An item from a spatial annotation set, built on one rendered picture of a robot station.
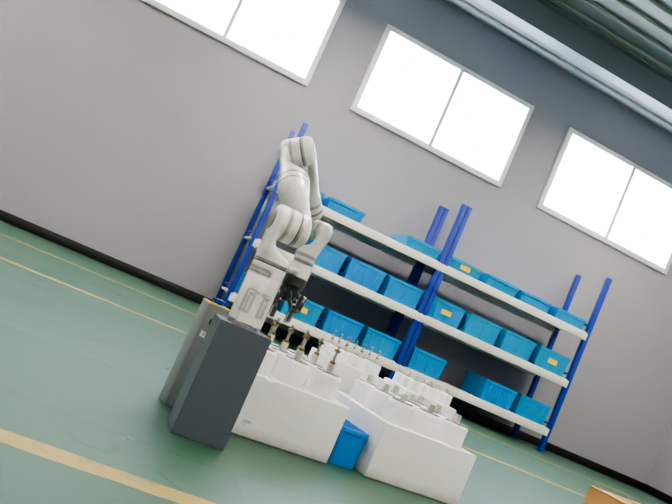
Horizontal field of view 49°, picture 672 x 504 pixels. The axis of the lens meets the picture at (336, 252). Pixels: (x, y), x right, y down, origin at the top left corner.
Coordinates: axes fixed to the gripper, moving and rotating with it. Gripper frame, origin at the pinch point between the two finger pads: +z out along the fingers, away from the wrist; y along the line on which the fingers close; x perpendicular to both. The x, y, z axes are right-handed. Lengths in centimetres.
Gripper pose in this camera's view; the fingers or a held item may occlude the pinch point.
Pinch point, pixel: (279, 316)
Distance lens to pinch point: 246.4
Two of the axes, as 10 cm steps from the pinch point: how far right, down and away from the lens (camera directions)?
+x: -5.2, -3.0, -8.0
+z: -4.0, 9.1, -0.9
